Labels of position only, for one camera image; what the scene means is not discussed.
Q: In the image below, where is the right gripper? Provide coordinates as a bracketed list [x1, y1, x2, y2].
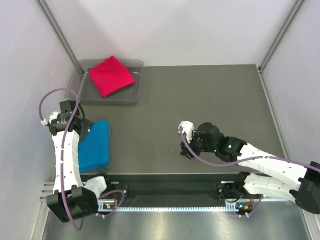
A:
[180, 130, 218, 160]

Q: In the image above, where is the bright blue t-shirt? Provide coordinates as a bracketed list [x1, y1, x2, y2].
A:
[78, 120, 111, 174]

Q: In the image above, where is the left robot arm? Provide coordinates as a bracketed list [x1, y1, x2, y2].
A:
[46, 100, 114, 223]

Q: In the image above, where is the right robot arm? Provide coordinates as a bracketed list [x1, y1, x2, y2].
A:
[178, 121, 320, 215]

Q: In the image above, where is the folded dark blue t-shirt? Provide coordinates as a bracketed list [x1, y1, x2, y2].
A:
[108, 124, 113, 170]

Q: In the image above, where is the clear grey plastic bin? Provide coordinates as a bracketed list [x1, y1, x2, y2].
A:
[67, 59, 145, 106]

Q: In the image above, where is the folded red t-shirt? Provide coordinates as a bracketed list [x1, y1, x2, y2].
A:
[89, 56, 136, 98]

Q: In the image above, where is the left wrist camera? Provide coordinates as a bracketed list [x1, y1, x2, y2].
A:
[41, 111, 60, 126]

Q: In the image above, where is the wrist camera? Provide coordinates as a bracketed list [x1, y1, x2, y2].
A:
[178, 121, 195, 144]
[41, 111, 60, 126]

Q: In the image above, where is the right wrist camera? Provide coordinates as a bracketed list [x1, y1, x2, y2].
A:
[178, 121, 195, 144]

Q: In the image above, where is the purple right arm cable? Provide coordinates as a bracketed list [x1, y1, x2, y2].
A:
[178, 127, 320, 216]

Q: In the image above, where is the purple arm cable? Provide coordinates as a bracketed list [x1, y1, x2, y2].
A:
[178, 127, 320, 216]
[38, 87, 126, 231]

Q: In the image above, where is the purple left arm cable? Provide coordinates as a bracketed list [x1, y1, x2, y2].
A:
[38, 87, 126, 231]

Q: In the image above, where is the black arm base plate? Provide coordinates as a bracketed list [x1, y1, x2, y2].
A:
[111, 181, 258, 200]

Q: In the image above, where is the slotted cable duct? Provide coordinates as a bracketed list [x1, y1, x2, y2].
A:
[97, 201, 253, 213]

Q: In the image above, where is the right corner aluminium post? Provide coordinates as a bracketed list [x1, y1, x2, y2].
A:
[257, 0, 306, 74]

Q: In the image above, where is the corner aluminium post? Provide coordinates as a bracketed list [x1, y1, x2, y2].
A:
[257, 0, 306, 74]
[35, 0, 85, 75]

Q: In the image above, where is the aluminium rail frame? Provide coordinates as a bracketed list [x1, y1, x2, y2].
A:
[39, 181, 313, 203]

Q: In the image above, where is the left corner aluminium post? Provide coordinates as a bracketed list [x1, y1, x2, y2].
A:
[35, 0, 85, 75]

